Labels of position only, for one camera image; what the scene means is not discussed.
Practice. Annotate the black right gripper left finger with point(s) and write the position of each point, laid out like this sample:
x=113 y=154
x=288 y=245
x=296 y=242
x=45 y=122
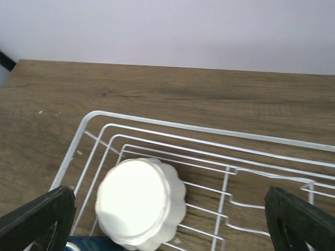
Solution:
x=41 y=224

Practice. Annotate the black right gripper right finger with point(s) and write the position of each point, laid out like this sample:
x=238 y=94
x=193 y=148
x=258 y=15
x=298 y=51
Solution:
x=295 y=224

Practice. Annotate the blue mug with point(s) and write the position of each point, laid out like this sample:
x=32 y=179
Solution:
x=91 y=243

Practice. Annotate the white scalloped bowl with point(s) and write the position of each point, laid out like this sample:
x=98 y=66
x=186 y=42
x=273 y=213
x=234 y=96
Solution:
x=140 y=203

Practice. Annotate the white wire dish rack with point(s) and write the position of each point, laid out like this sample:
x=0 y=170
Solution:
x=227 y=175

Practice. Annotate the black frame post left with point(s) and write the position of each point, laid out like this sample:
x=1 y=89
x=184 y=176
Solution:
x=6 y=62

